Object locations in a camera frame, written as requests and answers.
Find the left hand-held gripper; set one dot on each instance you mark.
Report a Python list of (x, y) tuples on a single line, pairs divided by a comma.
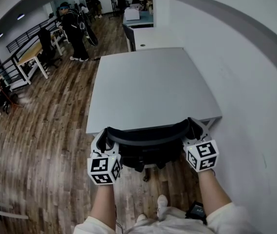
[(99, 164)]

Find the long white desk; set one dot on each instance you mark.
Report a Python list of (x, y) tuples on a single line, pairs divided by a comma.
[(157, 36)]

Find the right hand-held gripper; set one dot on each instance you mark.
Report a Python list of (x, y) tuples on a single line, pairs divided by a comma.
[(202, 155)]

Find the white table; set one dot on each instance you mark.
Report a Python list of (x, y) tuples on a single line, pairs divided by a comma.
[(148, 86)]

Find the person's right forearm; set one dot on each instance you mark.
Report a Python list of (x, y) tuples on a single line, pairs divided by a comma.
[(212, 194)]

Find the person's left forearm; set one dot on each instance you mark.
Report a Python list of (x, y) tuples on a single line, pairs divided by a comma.
[(103, 203)]

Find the black office chair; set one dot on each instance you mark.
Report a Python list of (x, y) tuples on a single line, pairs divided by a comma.
[(150, 152)]

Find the black device with screen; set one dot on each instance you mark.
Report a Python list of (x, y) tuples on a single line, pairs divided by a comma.
[(196, 211)]

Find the teal counter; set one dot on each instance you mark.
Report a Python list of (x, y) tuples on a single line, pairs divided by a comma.
[(145, 17)]

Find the black swivel chair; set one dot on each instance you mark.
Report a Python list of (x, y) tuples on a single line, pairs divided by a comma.
[(45, 41)]

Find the black metal railing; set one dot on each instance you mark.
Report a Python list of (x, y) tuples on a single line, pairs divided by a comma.
[(24, 36)]

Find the wooden desk with white legs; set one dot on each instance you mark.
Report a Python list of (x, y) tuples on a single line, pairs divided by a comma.
[(31, 52)]

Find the white box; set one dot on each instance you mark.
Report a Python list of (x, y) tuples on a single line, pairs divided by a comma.
[(132, 14)]

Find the person's pale clothing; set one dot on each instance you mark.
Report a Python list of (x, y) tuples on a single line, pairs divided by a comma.
[(167, 227)]

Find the person's white shoe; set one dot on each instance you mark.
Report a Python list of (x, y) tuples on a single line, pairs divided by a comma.
[(141, 217), (162, 203)]

